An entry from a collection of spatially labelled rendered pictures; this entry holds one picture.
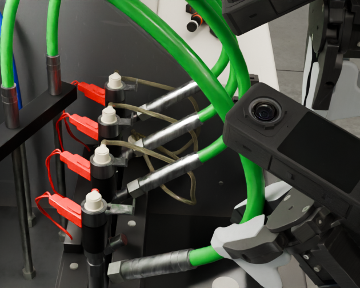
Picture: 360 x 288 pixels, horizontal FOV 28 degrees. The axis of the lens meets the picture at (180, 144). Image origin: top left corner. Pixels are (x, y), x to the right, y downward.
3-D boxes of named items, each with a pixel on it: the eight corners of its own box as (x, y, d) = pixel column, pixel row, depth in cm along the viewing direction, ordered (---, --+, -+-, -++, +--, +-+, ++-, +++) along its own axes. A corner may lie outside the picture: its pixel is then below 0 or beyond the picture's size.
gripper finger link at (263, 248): (224, 274, 53) (304, 255, 46) (211, 258, 53) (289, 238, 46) (255, 231, 56) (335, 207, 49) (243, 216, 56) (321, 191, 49)
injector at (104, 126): (135, 250, 100) (136, 126, 87) (99, 248, 100) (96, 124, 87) (136, 235, 102) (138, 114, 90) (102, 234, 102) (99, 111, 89)
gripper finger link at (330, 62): (331, 120, 61) (351, 27, 56) (313, 119, 61) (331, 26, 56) (323, 90, 65) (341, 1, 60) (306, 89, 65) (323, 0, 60)
